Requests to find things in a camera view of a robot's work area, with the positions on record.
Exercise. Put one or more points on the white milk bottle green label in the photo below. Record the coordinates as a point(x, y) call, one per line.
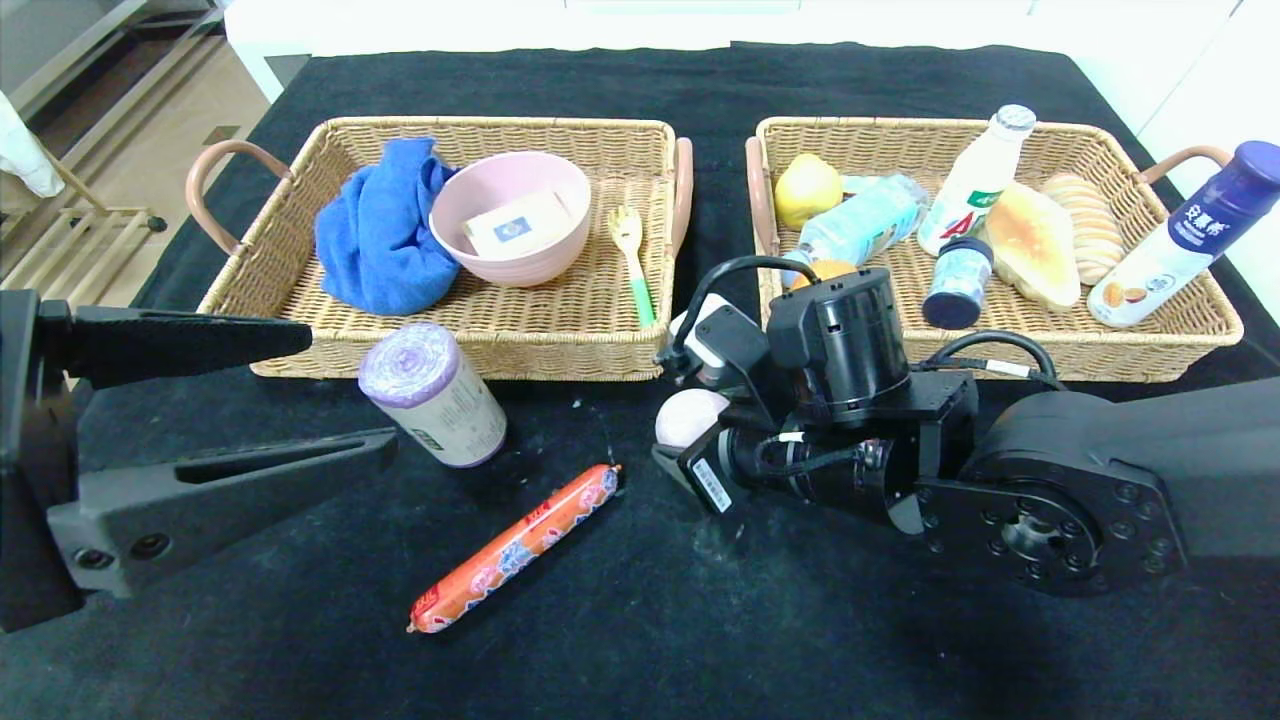
point(975, 190)

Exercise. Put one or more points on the water bottle light blue label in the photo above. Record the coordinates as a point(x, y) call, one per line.
point(865, 225)

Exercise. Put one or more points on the blue cloth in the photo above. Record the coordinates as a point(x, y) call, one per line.
point(380, 240)

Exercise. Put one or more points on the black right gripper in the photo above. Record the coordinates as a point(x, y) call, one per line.
point(708, 472)

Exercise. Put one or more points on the purple garbage bag roll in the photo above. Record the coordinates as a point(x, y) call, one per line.
point(445, 400)

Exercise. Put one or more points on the small dark blue jar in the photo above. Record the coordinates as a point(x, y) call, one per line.
point(957, 285)

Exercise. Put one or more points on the yellow lemon toy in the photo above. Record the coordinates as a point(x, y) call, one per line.
point(808, 190)

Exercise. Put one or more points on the white hanging cloth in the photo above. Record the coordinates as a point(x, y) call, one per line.
point(25, 150)

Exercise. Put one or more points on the wooden rolling rack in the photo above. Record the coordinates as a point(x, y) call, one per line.
point(100, 235)

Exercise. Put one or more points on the white table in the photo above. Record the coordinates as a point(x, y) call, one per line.
point(450, 25)

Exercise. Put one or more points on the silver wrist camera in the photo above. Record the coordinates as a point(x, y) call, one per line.
point(725, 340)

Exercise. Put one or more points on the white bottle with blue cap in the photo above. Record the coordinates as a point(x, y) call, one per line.
point(1170, 250)

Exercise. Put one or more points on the grey metal shelf frame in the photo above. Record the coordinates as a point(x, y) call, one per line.
point(60, 30)

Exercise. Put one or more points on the croissant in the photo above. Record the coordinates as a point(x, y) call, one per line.
point(1035, 245)

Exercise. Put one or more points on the pale pink round bun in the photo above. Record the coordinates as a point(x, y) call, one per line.
point(685, 415)

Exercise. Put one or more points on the striped long bread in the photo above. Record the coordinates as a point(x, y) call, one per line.
point(1098, 230)

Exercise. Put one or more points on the orange fruit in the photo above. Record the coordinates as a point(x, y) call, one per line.
point(825, 270)

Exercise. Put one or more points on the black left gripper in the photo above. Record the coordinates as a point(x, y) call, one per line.
point(22, 455)

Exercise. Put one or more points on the white card box blue logo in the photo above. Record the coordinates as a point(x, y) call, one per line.
point(520, 228)

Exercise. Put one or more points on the pink bowl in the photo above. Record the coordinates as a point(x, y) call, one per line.
point(480, 190)

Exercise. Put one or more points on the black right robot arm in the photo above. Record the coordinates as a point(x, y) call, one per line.
point(1100, 470)

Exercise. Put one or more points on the orange sausage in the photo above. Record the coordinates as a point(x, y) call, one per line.
point(515, 548)

